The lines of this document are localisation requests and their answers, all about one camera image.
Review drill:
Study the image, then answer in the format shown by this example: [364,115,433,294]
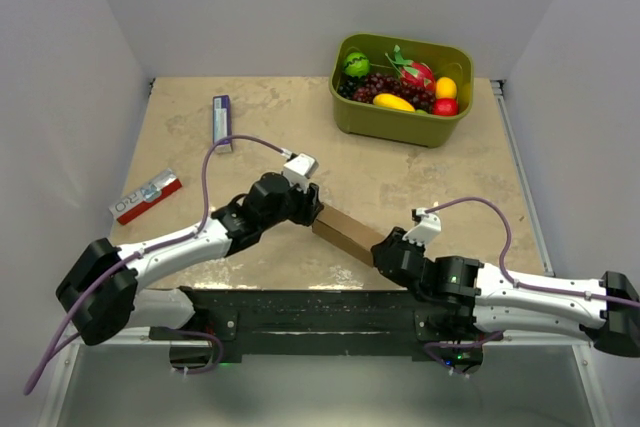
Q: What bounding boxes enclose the brown cardboard paper box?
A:
[312,204,385,267]

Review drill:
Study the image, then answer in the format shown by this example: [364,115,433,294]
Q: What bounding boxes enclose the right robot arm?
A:
[371,227,639,358]

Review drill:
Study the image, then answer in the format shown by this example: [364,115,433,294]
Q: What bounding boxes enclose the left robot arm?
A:
[56,172,323,346]

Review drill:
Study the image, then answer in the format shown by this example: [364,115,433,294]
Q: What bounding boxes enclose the purple toothpaste box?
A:
[212,95,233,154]

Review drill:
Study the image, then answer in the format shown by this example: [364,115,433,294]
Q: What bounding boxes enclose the red white toothpaste box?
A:
[109,169,182,225]

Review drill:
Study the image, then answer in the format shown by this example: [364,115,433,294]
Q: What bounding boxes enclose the green plastic bin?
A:
[329,33,474,148]

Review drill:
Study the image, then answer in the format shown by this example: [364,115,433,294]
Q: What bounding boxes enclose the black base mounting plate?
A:
[150,287,503,369]

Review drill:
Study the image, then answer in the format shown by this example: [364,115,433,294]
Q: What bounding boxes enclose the dark blue toy grapes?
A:
[336,76,364,99]

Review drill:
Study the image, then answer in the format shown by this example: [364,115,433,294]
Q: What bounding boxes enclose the yellow toy mango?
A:
[373,93,415,112]

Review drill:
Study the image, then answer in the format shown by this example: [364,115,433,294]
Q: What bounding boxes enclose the green toy fruit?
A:
[342,51,371,78]

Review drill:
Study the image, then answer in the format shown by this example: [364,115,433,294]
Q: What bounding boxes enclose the red toy apple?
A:
[432,98,459,117]

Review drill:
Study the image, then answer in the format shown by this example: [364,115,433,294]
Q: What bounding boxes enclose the dark red toy grapes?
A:
[349,73,436,113]

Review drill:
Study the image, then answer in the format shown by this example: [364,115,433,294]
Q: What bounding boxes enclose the pink toy dragon fruit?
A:
[385,45,436,93]

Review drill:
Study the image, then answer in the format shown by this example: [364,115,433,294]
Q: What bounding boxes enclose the orange toy fruit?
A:
[435,77,458,99]

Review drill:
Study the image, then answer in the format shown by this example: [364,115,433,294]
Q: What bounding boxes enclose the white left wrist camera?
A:
[282,153,319,193]

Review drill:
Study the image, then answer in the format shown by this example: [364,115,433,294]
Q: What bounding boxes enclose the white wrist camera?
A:
[402,208,442,247]
[282,153,319,193]

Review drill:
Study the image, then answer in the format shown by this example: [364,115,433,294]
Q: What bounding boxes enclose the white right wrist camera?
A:
[402,208,442,247]

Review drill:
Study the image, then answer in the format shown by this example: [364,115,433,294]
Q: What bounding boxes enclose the aluminium frame rail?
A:
[490,80,556,277]

